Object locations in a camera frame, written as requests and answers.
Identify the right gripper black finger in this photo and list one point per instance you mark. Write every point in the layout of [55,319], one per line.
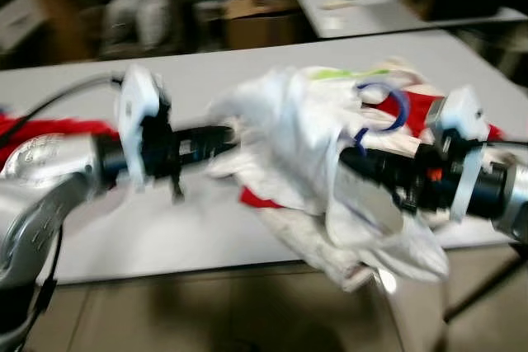
[389,184]
[375,162]

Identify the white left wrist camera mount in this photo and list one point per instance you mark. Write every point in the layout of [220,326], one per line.
[136,96]

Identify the grey pillow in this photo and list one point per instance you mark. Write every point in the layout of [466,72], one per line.
[154,16]
[122,14]

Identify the dark purple clothes hanger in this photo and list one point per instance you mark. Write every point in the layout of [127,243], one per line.
[404,109]

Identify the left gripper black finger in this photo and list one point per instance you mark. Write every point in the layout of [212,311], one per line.
[214,134]
[214,152]

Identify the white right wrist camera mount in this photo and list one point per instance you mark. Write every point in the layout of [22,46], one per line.
[458,113]

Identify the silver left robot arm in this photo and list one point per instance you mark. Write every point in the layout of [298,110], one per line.
[41,158]

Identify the white drawer cabinet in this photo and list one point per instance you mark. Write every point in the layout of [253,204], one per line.
[16,22]

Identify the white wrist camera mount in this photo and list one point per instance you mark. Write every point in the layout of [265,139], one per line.
[136,96]
[458,113]

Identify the beige remote control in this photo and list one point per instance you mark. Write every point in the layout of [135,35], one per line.
[340,3]

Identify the cream garment with green print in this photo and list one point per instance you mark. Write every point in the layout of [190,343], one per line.
[289,138]

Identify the open cardboard box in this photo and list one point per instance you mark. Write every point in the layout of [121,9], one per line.
[260,26]

